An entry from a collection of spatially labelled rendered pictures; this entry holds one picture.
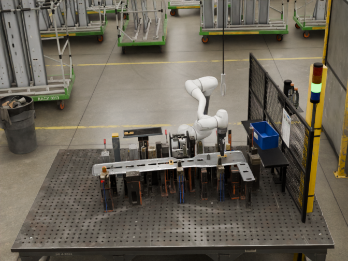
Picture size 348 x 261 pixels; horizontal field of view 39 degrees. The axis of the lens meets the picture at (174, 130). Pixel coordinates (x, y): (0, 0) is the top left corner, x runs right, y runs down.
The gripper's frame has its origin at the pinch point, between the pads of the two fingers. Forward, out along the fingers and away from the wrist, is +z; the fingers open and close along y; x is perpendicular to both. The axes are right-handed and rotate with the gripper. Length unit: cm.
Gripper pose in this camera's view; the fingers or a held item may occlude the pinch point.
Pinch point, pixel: (221, 151)
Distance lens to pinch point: 446.3
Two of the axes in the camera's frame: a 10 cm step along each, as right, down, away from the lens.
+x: 9.9, -0.9, 0.7
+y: 1.1, 4.5, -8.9
